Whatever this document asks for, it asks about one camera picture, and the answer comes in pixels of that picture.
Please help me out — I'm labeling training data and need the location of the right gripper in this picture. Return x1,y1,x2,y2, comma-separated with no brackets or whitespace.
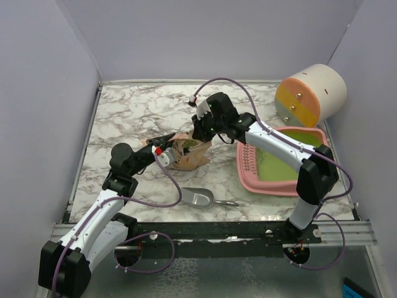
193,108,226,143

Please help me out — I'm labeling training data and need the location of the cat litter bag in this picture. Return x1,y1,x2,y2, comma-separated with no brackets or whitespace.
139,131,213,172

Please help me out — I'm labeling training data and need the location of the grey metal litter scoop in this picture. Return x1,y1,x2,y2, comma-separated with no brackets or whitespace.
181,187,239,209

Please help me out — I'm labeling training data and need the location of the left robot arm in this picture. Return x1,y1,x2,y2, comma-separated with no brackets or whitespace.
38,133,175,297

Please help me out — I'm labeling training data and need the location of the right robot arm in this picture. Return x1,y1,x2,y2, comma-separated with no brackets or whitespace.
188,92,339,243

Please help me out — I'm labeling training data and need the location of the pink litter box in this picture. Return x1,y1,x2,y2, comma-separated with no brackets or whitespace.
236,127,328,197

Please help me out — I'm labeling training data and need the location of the cylindrical drawer cabinet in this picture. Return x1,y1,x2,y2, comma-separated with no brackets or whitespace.
275,64,347,128

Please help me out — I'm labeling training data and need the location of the black base bar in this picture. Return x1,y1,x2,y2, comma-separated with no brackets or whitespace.
105,212,323,260

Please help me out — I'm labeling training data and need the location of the blue object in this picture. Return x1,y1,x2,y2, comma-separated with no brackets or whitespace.
342,278,375,298

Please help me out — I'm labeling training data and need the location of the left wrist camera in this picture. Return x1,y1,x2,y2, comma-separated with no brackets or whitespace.
152,146,176,167

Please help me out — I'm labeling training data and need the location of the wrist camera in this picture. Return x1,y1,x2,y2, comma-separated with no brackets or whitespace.
152,146,176,167
188,96,211,120

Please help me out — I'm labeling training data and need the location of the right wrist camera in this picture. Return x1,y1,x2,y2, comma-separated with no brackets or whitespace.
188,96,211,120

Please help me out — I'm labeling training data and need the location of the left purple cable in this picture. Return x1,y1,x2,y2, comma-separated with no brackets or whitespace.
51,155,183,298

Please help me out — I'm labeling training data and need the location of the aluminium frame rail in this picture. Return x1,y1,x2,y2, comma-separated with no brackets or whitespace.
50,220,378,247

